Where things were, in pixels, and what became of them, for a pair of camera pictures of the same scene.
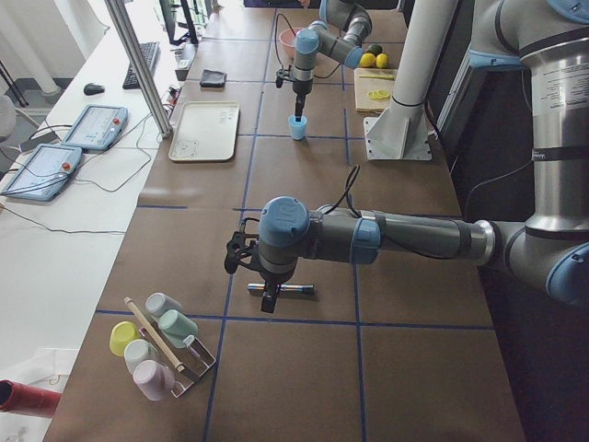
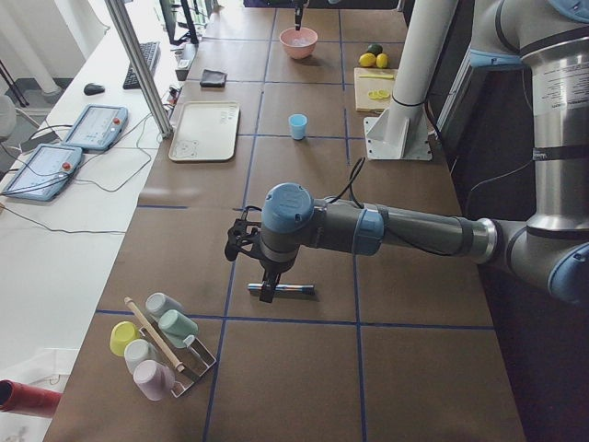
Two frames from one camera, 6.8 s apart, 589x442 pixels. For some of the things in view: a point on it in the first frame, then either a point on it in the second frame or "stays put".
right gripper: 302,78 to 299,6
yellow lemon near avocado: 367,60 stays put
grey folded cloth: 213,78 stays put
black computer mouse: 92,88 stays put
